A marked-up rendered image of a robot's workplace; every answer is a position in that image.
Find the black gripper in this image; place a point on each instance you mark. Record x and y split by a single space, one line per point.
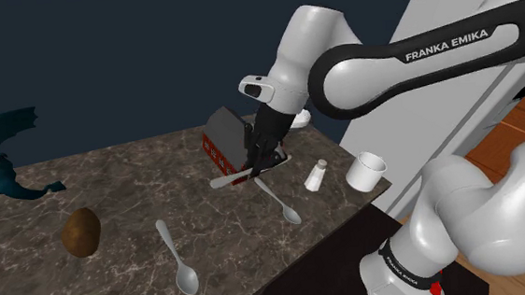
268 128

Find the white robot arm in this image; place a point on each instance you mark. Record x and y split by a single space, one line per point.
472 216

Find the red house box grey roof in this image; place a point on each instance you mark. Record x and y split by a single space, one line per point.
225 131

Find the white salt shaker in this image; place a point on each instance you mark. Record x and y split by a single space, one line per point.
315 178

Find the small silver spoon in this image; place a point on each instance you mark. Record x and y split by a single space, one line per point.
289 213

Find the white cup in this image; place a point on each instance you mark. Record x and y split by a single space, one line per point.
366 171

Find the white door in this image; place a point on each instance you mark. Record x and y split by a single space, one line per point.
398 129

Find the dark robot stand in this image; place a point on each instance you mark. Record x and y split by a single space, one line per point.
324 262

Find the large silver spoon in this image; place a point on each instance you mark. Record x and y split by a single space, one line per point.
186 277

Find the brown potato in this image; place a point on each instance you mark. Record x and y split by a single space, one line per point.
81 233

